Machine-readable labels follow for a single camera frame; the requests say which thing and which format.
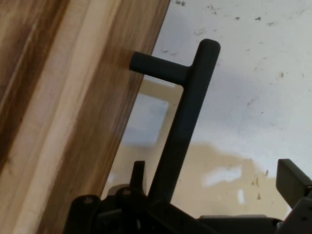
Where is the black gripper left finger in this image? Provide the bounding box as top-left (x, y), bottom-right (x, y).
top-left (63, 160), bottom-right (215, 234)

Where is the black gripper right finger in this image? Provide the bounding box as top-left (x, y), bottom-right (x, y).
top-left (276, 158), bottom-right (312, 234)

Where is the wooden drawer with black handle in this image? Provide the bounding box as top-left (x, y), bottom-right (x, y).
top-left (0, 0), bottom-right (221, 234)

